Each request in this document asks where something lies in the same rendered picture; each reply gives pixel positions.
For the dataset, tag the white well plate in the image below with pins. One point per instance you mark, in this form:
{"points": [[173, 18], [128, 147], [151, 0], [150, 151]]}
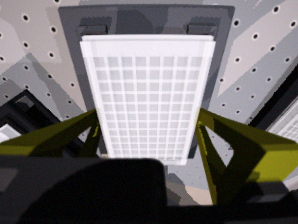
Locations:
{"points": [[7, 132], [148, 126], [286, 124]]}

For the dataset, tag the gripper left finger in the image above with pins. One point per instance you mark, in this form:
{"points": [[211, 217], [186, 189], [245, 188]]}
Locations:
{"points": [[51, 140]]}

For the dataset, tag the grey flat base plate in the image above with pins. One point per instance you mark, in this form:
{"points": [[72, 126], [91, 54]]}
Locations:
{"points": [[261, 52]]}

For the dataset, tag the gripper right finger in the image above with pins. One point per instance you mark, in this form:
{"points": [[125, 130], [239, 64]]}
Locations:
{"points": [[258, 156]]}

